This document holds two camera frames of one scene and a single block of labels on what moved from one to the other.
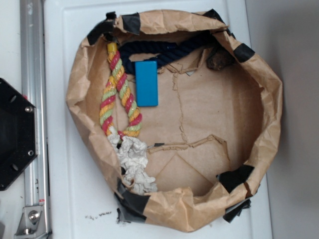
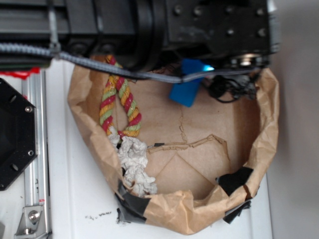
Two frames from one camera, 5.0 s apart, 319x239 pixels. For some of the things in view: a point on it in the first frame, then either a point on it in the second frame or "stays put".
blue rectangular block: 146,79 to 184,92
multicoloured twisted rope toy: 118,77 stays put
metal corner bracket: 32,224 stays put
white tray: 80,201 stays put
